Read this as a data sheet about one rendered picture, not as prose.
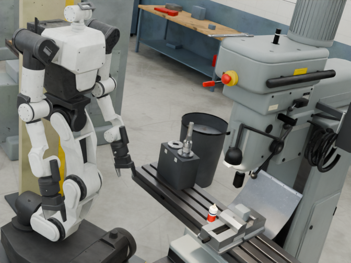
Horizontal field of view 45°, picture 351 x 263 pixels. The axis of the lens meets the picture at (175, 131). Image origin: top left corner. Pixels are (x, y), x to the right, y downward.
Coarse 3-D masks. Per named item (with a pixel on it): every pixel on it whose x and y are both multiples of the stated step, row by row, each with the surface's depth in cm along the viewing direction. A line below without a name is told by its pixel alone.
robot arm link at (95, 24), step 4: (96, 20) 208; (92, 24) 205; (96, 24) 205; (100, 24) 205; (104, 24) 205; (92, 28) 205; (96, 28) 204; (100, 28) 204; (104, 28) 203; (108, 28) 203; (104, 32) 202; (108, 52) 209
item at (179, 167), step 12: (168, 144) 237; (180, 144) 239; (168, 156) 235; (180, 156) 228; (192, 156) 229; (168, 168) 237; (180, 168) 227; (192, 168) 231; (168, 180) 238; (180, 180) 230; (192, 180) 235
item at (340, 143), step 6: (348, 108) 175; (348, 114) 175; (348, 120) 176; (342, 126) 178; (348, 126) 176; (342, 132) 179; (348, 132) 177; (342, 138) 179; (348, 138) 177; (336, 144) 182; (342, 144) 180; (348, 144) 178; (348, 150) 178
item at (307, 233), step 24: (312, 120) 208; (336, 120) 209; (264, 168) 235; (288, 168) 223; (312, 168) 212; (336, 168) 225; (312, 192) 219; (336, 192) 238; (312, 216) 228; (288, 240) 232; (312, 240) 243
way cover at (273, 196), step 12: (252, 180) 238; (264, 180) 234; (276, 180) 230; (240, 192) 240; (252, 192) 237; (264, 192) 232; (276, 192) 228; (288, 192) 224; (252, 204) 233; (264, 204) 230; (276, 204) 226; (288, 204) 222; (264, 216) 227; (276, 216) 224; (288, 216) 221; (276, 228) 220
